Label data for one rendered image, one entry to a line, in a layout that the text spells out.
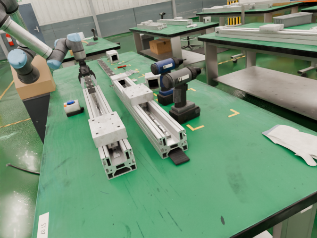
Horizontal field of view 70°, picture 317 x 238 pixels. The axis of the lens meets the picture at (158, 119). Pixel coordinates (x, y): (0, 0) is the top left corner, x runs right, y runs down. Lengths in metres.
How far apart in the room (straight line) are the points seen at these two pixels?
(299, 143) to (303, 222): 0.31
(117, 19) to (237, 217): 12.28
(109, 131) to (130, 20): 12.11
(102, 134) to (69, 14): 11.69
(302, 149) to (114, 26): 12.11
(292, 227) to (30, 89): 1.79
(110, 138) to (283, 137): 0.57
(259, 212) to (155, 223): 0.25
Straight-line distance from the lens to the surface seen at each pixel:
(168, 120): 0.84
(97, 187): 0.76
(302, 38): 2.13
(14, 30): 1.55
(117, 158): 0.77
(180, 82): 0.92
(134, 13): 12.86
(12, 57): 1.84
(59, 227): 0.71
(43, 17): 12.41
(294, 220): 0.96
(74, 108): 1.33
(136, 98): 1.02
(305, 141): 0.84
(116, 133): 0.77
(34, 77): 1.95
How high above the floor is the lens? 1.26
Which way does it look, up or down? 27 degrees down
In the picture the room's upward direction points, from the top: 11 degrees counter-clockwise
